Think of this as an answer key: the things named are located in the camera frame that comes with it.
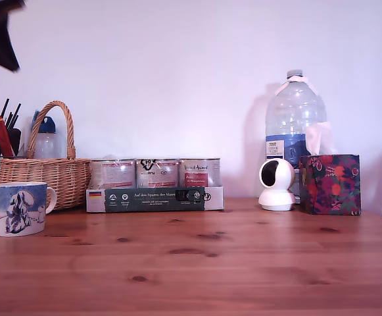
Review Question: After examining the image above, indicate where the tin can with black scribble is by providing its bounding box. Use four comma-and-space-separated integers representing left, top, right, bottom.
135, 157, 180, 190

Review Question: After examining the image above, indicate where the large clear water bottle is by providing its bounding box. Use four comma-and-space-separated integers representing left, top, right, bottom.
264, 68, 328, 200

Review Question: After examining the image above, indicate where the mug with blue winter print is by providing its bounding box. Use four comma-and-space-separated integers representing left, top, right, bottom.
0, 181, 58, 238

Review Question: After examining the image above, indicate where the white tissue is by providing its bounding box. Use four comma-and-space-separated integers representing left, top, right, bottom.
304, 121, 338, 156

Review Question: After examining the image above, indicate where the wicker basket with handle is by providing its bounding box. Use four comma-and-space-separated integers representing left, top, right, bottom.
0, 100, 93, 211

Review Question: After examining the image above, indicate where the red slim box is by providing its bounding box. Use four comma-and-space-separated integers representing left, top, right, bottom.
0, 115, 15, 158

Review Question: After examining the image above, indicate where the tin can with red label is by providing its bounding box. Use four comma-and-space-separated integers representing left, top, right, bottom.
89, 158, 137, 190
178, 157, 222, 189

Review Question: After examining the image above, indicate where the black stick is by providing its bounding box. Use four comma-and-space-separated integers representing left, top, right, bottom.
0, 97, 11, 120
5, 103, 22, 130

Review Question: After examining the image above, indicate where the small white round camera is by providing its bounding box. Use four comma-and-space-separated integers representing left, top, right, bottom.
258, 157, 296, 212

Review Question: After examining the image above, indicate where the floral tissue box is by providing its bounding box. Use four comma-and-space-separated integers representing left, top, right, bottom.
298, 153, 362, 217

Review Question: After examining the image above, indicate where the cardboard can tray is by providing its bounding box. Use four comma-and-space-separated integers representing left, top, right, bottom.
85, 186, 225, 213

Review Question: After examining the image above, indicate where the small bottle with blue cap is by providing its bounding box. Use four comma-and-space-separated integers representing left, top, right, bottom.
34, 116, 62, 159

